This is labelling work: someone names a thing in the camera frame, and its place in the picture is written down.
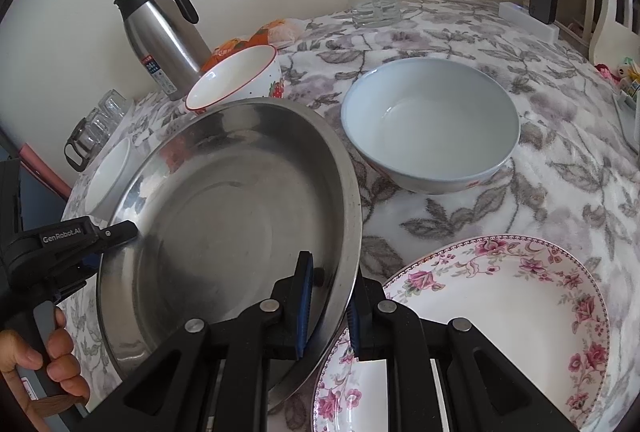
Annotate large pale blue bowl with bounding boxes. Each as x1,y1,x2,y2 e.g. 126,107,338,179
341,58,521,195

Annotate stainless steel plate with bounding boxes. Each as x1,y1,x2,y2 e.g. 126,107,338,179
96,98,362,406

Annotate glass cups in rack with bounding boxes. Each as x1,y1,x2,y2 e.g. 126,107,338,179
63,89,134,172

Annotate red rimmed strawberry bowl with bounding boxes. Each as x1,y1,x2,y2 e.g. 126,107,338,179
186,44,284,114

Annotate stainless steel thermos jug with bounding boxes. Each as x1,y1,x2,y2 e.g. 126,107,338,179
114,0,212,100

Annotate orange snack packet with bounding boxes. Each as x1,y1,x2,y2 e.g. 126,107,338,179
248,18,306,49
201,38,248,74

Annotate small white bowl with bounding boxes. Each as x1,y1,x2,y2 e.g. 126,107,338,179
85,139,134,221

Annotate black power adapter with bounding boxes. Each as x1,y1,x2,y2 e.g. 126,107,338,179
528,0,558,25

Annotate person's left hand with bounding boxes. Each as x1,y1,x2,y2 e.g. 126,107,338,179
0,305,91,413

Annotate floral grey tablecloth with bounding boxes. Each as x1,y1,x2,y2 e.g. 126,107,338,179
280,0,639,431

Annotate floral pink rimmed plate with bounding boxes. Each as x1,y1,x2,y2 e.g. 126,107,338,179
311,234,612,432

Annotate white power strip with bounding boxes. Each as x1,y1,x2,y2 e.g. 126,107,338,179
498,1,559,44

